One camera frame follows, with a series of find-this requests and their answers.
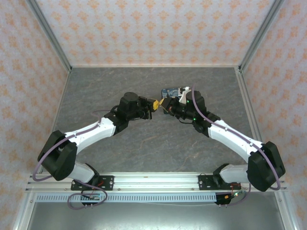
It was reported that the starry night printed box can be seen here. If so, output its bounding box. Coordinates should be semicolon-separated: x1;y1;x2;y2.
161;86;190;100

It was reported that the small controller circuit board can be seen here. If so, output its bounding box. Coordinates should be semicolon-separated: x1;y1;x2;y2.
81;191;101;201
224;190;247;200

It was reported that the grey steel base plate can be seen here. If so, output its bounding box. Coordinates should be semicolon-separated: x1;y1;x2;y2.
26;202;286;230

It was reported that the black cable clamp bracket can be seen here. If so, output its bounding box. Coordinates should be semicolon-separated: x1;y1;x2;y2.
81;201;102;209
213;193;232;207

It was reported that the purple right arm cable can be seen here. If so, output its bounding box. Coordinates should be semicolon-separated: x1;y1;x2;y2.
191;83;282;208

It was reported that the thin aluminium wall rail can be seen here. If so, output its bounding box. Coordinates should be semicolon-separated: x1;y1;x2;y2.
69;64;241;69

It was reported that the aluminium base rail beam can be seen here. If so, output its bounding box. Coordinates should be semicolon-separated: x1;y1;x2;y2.
24;172;287;193

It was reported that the slotted grey cable duct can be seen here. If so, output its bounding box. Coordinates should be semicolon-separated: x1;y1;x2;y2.
35;193;218;203

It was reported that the aluminium corner post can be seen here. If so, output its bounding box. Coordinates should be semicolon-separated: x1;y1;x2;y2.
238;0;285;73
24;0;73;74

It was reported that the aluminium side floor rail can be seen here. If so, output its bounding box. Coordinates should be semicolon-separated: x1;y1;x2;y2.
235;67;266;145

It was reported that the aluminium lower frame post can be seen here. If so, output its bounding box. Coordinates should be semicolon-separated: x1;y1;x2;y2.
12;191;37;230
274;191;301;230

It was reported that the grey metal side strip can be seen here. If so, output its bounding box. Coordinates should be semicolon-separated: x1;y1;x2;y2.
38;69;72;173

